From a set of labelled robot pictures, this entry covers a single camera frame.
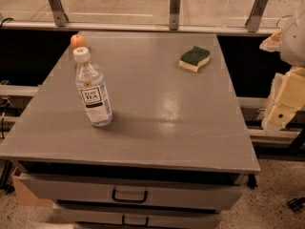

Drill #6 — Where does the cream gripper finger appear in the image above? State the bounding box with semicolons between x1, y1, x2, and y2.
259;29;282;52
261;67;305;131

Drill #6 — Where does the clear plastic tea bottle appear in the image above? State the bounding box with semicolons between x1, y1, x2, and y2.
73;47;112;126

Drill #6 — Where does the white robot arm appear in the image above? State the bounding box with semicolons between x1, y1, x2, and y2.
259;3;305;131

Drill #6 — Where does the green yellow sponge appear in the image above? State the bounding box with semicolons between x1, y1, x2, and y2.
179;46;211;73

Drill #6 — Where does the upper grey drawer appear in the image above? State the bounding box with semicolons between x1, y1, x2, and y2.
20;173;242;211

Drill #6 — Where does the grey drawer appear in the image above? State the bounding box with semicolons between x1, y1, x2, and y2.
53;204;221;229
20;173;242;211

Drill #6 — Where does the orange fruit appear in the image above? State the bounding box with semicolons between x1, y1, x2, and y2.
71;34;87;49

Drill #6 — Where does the lower grey drawer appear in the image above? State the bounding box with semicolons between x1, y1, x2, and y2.
53;204;221;229

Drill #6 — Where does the right metal bracket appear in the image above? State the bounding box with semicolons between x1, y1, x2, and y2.
245;0;269;32

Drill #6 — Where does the metal bracket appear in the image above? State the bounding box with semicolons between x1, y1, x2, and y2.
48;0;69;27
169;0;181;31
245;0;269;32

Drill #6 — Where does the metal rail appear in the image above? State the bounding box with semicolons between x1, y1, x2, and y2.
2;20;277;36

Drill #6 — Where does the middle metal bracket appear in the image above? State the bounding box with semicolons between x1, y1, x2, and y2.
169;0;181;31

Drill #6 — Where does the left metal bracket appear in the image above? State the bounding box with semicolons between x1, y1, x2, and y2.
48;0;69;27

